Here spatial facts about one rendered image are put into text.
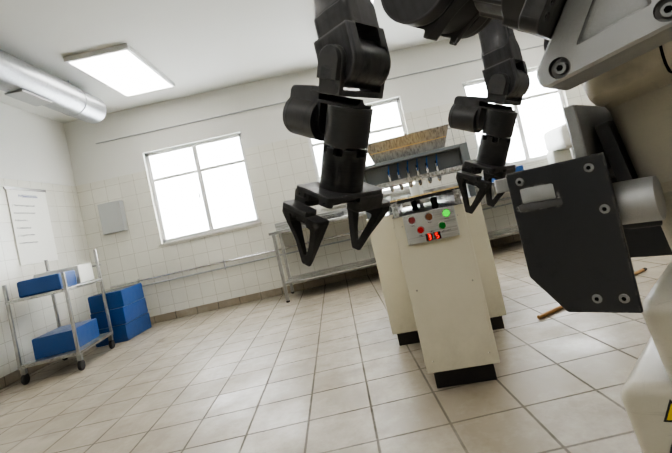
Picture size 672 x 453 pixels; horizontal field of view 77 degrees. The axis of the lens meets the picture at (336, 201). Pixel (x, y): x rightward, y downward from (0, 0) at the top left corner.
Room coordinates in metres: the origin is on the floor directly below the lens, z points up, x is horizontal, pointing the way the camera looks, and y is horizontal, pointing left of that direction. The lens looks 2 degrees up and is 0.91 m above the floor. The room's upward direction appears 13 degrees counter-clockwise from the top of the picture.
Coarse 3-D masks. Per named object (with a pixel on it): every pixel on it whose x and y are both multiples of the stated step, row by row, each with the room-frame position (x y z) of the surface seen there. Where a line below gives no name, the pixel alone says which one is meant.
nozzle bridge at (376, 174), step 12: (456, 144) 2.64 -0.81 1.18; (408, 156) 2.69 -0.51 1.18; (420, 156) 2.68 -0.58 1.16; (432, 156) 2.75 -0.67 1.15; (444, 156) 2.73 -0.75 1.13; (456, 156) 2.72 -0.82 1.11; (468, 156) 2.63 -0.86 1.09; (372, 168) 2.76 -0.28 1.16; (384, 168) 2.80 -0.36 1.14; (396, 168) 2.78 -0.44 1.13; (408, 168) 2.77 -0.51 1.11; (420, 168) 2.76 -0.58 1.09; (432, 168) 2.75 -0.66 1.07; (444, 168) 2.74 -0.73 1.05; (456, 168) 2.68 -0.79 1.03; (372, 180) 2.81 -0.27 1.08; (384, 180) 2.80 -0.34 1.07; (396, 180) 2.74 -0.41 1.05; (408, 180) 2.73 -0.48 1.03; (468, 192) 2.77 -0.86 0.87
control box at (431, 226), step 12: (408, 216) 1.99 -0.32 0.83; (420, 216) 1.98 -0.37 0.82; (432, 216) 1.97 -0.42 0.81; (444, 216) 1.96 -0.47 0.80; (408, 228) 1.99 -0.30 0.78; (432, 228) 1.97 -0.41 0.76; (444, 228) 1.96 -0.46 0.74; (456, 228) 1.96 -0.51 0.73; (408, 240) 1.99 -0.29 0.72; (420, 240) 1.98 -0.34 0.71; (432, 240) 1.98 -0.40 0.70
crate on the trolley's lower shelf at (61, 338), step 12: (84, 324) 4.39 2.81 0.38; (96, 324) 4.65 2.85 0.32; (48, 336) 4.10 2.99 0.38; (60, 336) 4.12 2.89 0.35; (72, 336) 4.14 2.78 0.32; (84, 336) 4.34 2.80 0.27; (96, 336) 4.59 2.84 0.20; (36, 348) 4.09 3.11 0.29; (48, 348) 4.10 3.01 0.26; (60, 348) 4.12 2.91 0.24; (72, 348) 4.13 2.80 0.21
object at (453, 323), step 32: (416, 256) 2.02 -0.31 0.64; (448, 256) 2.00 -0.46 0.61; (416, 288) 2.02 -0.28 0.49; (448, 288) 2.00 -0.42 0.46; (480, 288) 1.98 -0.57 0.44; (416, 320) 2.03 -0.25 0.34; (448, 320) 2.01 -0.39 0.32; (480, 320) 1.98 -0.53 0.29; (448, 352) 2.01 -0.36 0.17; (480, 352) 1.99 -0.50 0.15; (448, 384) 2.05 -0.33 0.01
